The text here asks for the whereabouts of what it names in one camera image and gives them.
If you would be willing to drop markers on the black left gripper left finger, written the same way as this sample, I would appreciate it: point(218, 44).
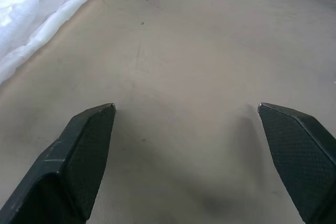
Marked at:
point(76, 161)

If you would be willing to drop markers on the white plastic sheet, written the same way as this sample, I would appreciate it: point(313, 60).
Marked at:
point(31, 9)

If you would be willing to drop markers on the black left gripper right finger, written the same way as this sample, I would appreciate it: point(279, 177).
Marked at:
point(302, 155)

